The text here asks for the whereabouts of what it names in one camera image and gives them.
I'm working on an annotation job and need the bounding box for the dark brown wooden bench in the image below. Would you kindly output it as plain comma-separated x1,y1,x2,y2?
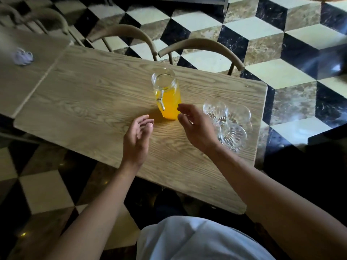
264,130,347,222

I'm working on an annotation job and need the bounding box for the ribbed glass pitcher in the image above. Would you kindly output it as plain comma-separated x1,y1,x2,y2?
151,68,182,121

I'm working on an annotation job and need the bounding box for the person's right hand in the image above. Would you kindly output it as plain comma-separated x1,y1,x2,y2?
177,103,222,153

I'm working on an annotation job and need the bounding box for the white crumpled cloth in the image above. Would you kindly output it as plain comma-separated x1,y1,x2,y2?
13,47,34,66

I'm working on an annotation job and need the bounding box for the orange juice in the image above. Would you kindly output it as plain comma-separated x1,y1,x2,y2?
154,88,181,121

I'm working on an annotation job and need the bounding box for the person's left hand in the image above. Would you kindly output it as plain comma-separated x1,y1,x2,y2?
119,114,155,171

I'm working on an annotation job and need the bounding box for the person's white shirt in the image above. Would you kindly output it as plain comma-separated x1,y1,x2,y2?
136,216,276,260

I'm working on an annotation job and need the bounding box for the clear patterned glass plate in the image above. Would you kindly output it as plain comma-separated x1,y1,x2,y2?
203,101,254,154

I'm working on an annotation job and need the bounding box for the light wooden table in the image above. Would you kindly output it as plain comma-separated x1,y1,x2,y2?
13,45,268,215
0,25,72,119

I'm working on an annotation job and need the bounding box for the person's left forearm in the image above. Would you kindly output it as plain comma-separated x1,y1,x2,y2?
44,164,141,260

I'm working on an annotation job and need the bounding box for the person's right forearm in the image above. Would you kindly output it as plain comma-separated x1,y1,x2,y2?
205,144,347,260

